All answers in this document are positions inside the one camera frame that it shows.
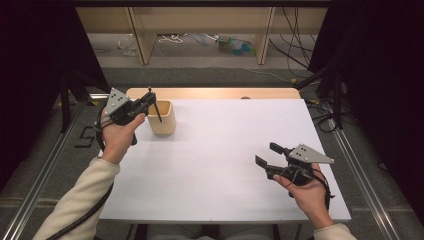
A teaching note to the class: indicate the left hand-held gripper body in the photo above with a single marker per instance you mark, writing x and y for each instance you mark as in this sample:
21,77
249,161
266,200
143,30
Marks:
120,106

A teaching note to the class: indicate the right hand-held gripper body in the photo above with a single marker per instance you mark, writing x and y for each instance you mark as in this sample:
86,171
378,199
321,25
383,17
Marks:
306,156

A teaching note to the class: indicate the black pen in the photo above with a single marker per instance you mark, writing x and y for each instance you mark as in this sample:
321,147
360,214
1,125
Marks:
157,111

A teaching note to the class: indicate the beige square pen holder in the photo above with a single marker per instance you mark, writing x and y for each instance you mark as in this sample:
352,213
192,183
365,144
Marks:
164,125

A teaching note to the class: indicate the person's left hand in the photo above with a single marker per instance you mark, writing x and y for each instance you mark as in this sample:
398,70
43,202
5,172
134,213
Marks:
116,140

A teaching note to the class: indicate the person's right hand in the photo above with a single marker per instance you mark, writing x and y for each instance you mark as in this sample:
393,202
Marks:
310,196

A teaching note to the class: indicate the white table board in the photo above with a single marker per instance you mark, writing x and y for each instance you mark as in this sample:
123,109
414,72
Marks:
213,160

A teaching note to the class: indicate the black metal stand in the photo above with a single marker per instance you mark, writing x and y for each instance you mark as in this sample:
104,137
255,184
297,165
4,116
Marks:
65,106
337,100

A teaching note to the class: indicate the clear plastic wrapper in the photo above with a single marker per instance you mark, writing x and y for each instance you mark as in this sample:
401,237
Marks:
126,46

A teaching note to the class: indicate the wooden table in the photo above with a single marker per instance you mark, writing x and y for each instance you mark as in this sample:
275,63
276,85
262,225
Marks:
206,93

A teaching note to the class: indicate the black curtain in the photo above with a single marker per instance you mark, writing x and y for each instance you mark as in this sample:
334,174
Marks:
376,100
36,83

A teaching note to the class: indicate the light wooden shelf unit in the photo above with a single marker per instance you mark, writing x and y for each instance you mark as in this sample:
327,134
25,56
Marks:
200,20

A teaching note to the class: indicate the colourful plastic bag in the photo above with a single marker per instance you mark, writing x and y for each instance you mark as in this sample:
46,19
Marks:
235,45

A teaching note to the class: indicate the aluminium floor rail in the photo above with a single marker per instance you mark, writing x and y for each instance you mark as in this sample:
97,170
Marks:
363,183
36,186

